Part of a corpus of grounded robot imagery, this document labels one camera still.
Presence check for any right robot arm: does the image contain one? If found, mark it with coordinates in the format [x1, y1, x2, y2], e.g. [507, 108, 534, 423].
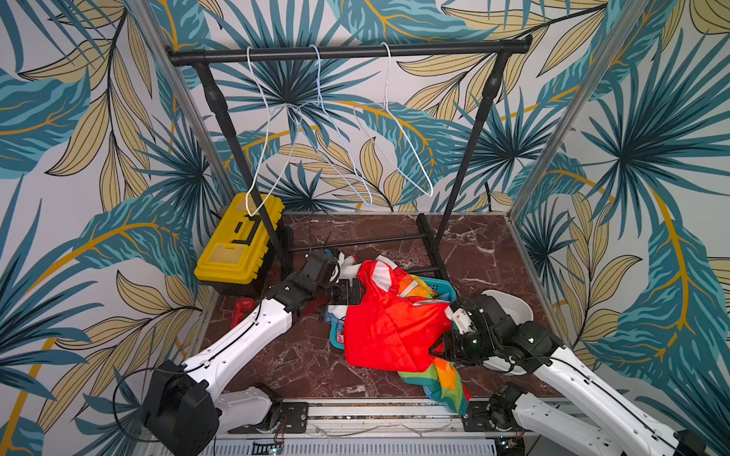
[430, 291, 706, 455]

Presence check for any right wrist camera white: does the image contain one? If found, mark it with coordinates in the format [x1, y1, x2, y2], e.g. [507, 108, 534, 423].
[445, 303, 475, 334]

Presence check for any rainbow jacket red hood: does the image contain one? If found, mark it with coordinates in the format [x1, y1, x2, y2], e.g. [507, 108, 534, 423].
[326, 255, 471, 417]

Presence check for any red pipe wrench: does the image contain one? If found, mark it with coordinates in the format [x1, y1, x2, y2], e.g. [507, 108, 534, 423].
[231, 298, 256, 329]

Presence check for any black clothes rack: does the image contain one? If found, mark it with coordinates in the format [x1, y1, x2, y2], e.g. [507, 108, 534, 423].
[167, 35, 532, 281]

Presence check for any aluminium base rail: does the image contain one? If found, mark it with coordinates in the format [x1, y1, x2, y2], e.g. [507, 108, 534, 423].
[197, 398, 568, 455]

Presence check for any light blue wire hanger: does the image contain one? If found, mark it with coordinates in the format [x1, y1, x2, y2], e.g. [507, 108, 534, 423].
[294, 44, 374, 206]

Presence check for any aluminium frame post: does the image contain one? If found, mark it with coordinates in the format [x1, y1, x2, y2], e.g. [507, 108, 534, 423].
[508, 0, 650, 222]
[129, 0, 237, 204]

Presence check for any left aluminium frame post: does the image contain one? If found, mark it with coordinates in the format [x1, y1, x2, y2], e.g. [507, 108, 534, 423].
[129, 0, 237, 204]

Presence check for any white wire hanger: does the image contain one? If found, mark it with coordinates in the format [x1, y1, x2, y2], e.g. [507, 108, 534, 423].
[352, 41, 435, 197]
[243, 46, 303, 218]

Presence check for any right aluminium frame post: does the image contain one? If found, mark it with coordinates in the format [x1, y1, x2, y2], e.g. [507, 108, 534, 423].
[508, 0, 650, 222]

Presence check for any teal plastic basket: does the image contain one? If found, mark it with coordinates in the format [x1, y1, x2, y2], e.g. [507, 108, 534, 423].
[329, 274, 458, 350]

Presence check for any white plastic tray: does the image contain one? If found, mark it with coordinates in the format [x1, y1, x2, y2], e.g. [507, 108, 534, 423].
[481, 290, 534, 376]

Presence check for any yellow black toolbox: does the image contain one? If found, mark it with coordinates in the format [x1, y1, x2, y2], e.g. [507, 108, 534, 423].
[194, 193, 275, 298]

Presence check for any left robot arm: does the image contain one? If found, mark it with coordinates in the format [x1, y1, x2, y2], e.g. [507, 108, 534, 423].
[141, 252, 365, 455]

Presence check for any rainbow striped jacket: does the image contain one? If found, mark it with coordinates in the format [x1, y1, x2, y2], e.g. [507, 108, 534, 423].
[325, 305, 347, 351]

